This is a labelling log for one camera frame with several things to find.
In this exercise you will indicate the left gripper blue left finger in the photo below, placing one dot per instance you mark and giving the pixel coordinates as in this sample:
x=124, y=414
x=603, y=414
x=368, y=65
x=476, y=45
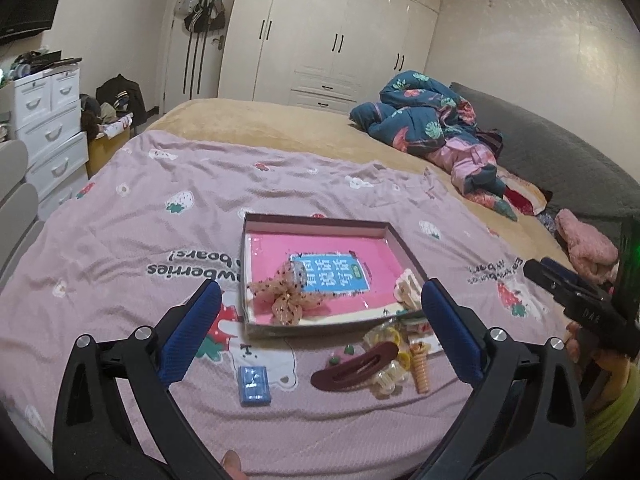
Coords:
x=193, y=321

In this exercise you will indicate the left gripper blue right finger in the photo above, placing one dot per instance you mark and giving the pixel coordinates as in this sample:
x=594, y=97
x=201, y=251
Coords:
x=458, y=330

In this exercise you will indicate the clear plastic earring box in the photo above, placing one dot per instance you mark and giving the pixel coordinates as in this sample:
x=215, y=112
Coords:
x=419, y=333

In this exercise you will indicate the small blue box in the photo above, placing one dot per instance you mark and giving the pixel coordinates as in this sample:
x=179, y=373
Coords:
x=253, y=386

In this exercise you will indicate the clear pearl hair claw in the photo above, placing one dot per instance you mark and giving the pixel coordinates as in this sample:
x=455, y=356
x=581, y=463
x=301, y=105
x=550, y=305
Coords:
x=387, y=381

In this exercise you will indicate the maroon oval hair clip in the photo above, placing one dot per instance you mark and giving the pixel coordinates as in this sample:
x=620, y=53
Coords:
x=355, y=372

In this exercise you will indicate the pink pompom strawberry clip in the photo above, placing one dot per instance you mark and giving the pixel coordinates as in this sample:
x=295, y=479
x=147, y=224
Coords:
x=342, y=355

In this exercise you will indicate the yellow green sleeve forearm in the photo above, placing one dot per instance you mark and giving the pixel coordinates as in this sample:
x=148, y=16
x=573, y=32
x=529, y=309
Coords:
x=603, y=427

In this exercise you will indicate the right hand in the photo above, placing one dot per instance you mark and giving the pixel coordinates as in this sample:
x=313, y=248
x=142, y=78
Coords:
x=615, y=366

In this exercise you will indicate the left hand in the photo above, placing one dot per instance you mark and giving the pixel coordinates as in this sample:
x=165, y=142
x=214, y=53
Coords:
x=233, y=467

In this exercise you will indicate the pink plush toy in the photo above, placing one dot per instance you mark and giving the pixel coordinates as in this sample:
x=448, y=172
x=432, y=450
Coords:
x=593, y=255

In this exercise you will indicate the cream hair claw clip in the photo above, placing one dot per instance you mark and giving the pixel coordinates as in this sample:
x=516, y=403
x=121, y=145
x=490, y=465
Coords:
x=407, y=291

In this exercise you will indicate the dotted organza bow scrunchie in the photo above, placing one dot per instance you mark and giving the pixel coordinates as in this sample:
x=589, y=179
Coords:
x=286, y=294

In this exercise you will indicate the pink strawberry print blanket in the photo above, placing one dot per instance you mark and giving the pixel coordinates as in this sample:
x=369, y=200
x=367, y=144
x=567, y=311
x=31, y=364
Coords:
x=166, y=214

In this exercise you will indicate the shallow cardboard tray box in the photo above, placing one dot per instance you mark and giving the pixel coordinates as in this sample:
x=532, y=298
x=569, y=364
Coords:
x=257, y=316

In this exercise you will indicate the grey headboard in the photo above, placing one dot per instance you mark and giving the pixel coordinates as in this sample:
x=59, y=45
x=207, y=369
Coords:
x=579, y=177

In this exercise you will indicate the grey chair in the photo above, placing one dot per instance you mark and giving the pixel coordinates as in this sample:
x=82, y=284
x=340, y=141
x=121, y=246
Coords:
x=19, y=222

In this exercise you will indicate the yellow cardboard box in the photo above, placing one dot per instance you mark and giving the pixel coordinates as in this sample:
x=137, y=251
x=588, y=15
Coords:
x=104, y=140

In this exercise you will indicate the teal floral quilt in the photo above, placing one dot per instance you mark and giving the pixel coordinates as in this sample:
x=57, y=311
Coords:
x=418, y=115

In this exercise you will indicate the tan bed sheet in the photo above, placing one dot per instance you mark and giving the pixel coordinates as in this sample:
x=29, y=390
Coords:
x=301, y=130

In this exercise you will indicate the black jacket pile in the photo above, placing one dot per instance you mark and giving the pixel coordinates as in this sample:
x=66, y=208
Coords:
x=117, y=105

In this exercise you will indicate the white drawer chest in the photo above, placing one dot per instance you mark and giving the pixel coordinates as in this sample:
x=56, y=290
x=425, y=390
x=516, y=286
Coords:
x=45, y=114

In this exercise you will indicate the white door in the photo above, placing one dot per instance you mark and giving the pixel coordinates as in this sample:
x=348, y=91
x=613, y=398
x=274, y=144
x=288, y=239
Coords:
x=192, y=62

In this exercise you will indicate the white wardrobe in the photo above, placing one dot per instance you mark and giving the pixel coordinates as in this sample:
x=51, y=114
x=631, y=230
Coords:
x=323, y=54

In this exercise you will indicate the bags hanging on door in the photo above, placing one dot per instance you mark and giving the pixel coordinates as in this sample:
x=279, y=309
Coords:
x=201, y=16

